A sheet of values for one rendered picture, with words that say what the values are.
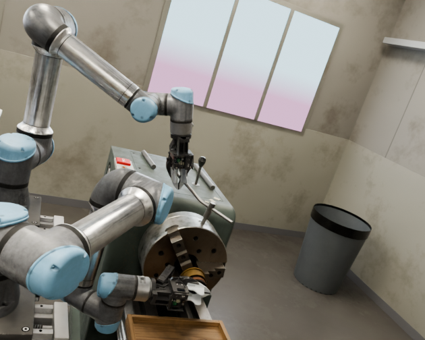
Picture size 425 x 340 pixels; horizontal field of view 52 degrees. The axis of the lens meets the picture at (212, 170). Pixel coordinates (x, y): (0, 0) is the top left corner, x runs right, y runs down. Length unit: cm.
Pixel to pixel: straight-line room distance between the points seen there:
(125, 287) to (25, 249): 49
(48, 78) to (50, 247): 73
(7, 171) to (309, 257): 324
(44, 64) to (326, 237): 313
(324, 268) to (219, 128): 169
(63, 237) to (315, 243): 339
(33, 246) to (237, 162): 384
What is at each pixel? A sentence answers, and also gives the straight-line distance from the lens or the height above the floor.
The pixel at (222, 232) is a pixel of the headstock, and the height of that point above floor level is 116.
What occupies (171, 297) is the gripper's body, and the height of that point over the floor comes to 109.
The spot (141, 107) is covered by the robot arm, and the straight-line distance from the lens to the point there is 130.
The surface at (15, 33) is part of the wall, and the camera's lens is 404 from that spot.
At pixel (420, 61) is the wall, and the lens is 486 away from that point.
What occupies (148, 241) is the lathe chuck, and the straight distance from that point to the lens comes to 158.
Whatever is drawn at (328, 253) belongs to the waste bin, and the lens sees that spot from 415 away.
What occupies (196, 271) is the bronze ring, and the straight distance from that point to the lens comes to 151.
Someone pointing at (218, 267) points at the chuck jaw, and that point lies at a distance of 161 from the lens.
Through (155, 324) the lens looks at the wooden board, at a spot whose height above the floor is 89.
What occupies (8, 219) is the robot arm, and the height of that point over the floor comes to 139.
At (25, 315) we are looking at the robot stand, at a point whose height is 116.
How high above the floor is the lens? 184
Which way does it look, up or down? 15 degrees down
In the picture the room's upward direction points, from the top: 18 degrees clockwise
